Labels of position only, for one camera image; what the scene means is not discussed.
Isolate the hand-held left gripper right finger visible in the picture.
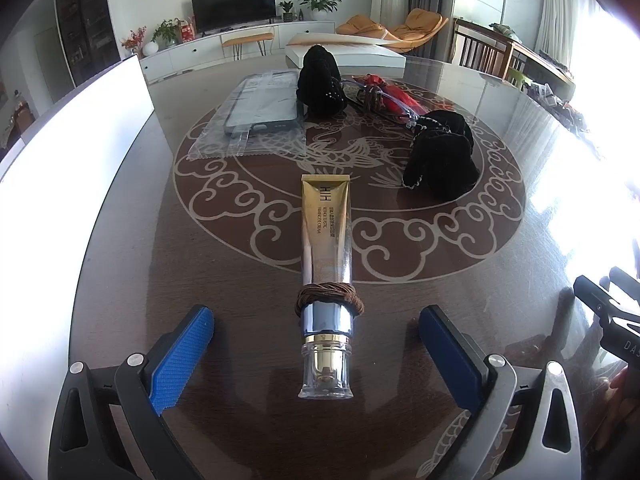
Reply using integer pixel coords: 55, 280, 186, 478
419, 305, 583, 480

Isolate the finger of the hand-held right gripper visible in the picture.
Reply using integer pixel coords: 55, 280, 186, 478
574, 275, 640, 322
607, 266, 640, 293

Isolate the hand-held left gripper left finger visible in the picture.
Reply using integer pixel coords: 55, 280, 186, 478
47, 304, 216, 480

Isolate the brown hair tie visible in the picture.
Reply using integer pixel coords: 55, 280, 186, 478
294, 282, 363, 321

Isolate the gold silver cream tube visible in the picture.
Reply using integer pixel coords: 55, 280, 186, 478
295, 174, 362, 401

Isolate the person's right hand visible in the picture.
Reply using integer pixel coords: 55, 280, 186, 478
610, 367, 640, 412

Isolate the clutter of small household items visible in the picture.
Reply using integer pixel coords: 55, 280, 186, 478
520, 77, 601, 161

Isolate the black velvet pouch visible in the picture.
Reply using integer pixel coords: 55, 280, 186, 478
297, 45, 349, 117
401, 109, 482, 202

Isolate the wooden side desk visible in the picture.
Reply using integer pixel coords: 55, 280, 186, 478
505, 35, 576, 101

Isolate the phone case in clear wrapper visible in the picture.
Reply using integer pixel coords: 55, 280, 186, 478
187, 69, 308, 161

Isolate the red plastic pouch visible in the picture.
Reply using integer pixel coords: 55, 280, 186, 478
350, 74, 428, 117

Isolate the wooden slatted chair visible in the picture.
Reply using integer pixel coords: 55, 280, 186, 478
452, 19, 516, 78

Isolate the white sheer curtain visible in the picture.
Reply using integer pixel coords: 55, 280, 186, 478
537, 0, 588, 68

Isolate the white television cabinet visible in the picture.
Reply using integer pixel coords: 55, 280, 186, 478
137, 21, 337, 83

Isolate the white vase with flowers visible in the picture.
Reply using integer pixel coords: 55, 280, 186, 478
121, 26, 160, 57

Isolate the bushy green potted plant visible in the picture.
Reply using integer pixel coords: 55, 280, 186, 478
151, 19, 183, 48

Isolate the wooden bench stool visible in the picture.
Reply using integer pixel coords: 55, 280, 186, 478
221, 32, 276, 60

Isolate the orange rocking chair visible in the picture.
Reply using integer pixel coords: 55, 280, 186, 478
335, 8, 449, 53

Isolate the dark glass display cabinet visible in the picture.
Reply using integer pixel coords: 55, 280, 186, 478
54, 0, 123, 88

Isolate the black television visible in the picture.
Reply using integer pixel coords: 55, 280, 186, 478
191, 0, 277, 33

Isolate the large green potted plant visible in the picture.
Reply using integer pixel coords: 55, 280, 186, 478
299, 0, 342, 22

